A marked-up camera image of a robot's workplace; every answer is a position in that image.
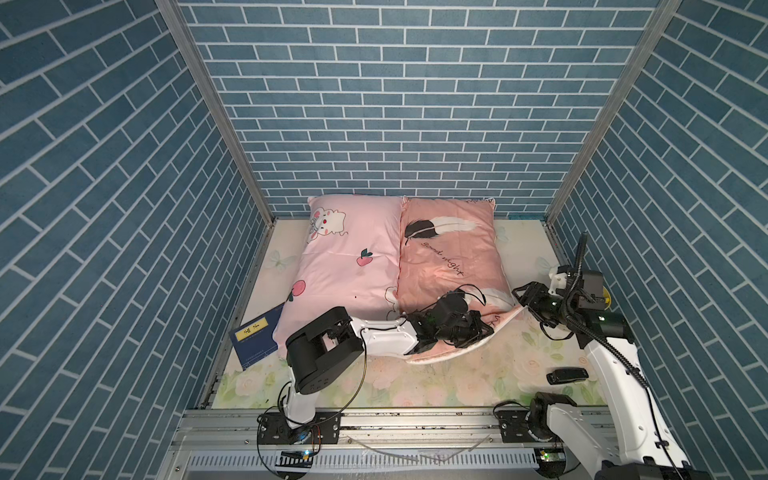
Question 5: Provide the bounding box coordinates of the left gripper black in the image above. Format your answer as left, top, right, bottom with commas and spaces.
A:
431, 311, 495, 349

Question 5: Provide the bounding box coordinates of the salmon feather print pillow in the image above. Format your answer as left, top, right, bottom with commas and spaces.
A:
397, 198, 522, 332

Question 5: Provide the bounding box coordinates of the light pink cartoon pillow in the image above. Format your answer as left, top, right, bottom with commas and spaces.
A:
273, 195, 405, 358

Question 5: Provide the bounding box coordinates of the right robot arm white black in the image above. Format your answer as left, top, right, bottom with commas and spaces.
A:
512, 266, 711, 479

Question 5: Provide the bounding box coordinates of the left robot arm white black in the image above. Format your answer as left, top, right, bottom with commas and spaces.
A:
261, 289, 494, 445

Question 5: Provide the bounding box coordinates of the yellow pen cup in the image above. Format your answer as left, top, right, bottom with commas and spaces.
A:
603, 287, 612, 309

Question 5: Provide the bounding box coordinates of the black remote control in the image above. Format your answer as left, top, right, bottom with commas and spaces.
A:
546, 367, 589, 385

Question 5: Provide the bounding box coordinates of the floral table mat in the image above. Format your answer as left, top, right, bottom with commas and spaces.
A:
212, 219, 604, 409

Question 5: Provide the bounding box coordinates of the dark blue book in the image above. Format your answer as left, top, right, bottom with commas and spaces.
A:
229, 303, 284, 370

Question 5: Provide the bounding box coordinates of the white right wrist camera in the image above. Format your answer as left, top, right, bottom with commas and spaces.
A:
548, 265, 570, 297

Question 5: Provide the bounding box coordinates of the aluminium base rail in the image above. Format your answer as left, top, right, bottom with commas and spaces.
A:
159, 404, 629, 479

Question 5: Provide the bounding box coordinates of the right aluminium corner post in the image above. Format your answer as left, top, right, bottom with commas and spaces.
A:
544, 0, 685, 224

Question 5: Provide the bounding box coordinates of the aluminium corner post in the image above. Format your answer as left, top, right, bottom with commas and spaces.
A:
544, 0, 685, 224
154, 0, 276, 224

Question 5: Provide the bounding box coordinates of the left aluminium corner post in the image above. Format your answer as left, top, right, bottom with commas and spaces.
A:
154, 0, 276, 224

